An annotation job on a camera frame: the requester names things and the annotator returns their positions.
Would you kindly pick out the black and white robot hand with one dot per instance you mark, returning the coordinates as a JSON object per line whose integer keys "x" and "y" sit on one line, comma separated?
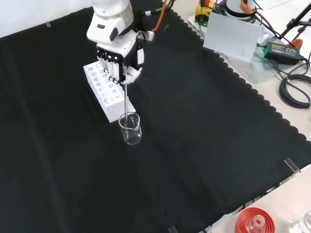
{"x": 121, "y": 49}

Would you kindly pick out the clear glass rod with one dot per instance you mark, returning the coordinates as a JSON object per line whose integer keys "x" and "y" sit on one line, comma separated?
{"x": 126, "y": 102}

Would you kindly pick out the white test tube rack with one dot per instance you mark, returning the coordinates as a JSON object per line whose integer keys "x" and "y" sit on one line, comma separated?
{"x": 113, "y": 109}

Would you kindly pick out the clear glass beaker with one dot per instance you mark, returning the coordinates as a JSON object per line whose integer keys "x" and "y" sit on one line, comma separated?
{"x": 132, "y": 138}

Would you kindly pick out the clear cloth clip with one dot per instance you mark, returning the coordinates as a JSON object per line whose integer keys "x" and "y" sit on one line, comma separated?
{"x": 48, "y": 24}
{"x": 291, "y": 165}
{"x": 172, "y": 229}

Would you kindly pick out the yellow stop button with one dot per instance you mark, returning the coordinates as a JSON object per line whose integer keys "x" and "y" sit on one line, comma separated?
{"x": 204, "y": 11}

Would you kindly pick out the black bench cloth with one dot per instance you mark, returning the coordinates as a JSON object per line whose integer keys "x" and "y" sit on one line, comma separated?
{"x": 194, "y": 121}

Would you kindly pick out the black power adapter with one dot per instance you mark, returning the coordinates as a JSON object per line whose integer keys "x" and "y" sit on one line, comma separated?
{"x": 281, "y": 52}

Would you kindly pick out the black tripod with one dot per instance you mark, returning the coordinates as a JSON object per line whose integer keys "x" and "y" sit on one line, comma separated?
{"x": 295, "y": 20}

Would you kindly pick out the orange clamp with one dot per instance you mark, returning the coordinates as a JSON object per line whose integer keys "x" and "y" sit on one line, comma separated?
{"x": 297, "y": 43}

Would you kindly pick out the red ribbed funnel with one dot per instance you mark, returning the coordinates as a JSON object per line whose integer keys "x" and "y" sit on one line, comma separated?
{"x": 243, "y": 218}

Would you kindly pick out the small clear glass flask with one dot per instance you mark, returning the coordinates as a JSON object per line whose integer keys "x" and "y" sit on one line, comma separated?
{"x": 255, "y": 224}

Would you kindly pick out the clear round glassware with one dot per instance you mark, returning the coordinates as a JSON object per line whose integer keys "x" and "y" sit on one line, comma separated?
{"x": 306, "y": 222}

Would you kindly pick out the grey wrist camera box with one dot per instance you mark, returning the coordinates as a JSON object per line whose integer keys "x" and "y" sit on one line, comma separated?
{"x": 150, "y": 36}

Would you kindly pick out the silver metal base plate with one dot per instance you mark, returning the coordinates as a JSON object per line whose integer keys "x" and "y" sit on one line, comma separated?
{"x": 263, "y": 70}

